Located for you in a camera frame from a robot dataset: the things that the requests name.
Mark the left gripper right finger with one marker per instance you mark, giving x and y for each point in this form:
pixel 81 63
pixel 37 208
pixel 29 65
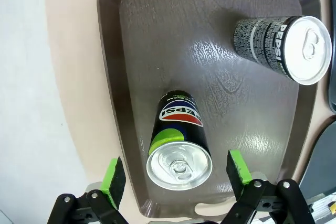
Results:
pixel 265 203

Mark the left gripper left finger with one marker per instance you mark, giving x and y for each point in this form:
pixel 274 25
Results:
pixel 105 203

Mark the black square tray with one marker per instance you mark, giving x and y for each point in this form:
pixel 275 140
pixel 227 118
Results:
pixel 333 51
pixel 323 161

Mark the black green Pepsi can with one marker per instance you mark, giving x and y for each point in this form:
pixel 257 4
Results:
pixel 181 134

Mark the grey patterned Pepsi can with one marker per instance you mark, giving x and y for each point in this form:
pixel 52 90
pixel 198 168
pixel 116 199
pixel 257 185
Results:
pixel 262 40

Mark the brown wood-pattern tray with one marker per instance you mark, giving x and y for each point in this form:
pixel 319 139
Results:
pixel 183 37

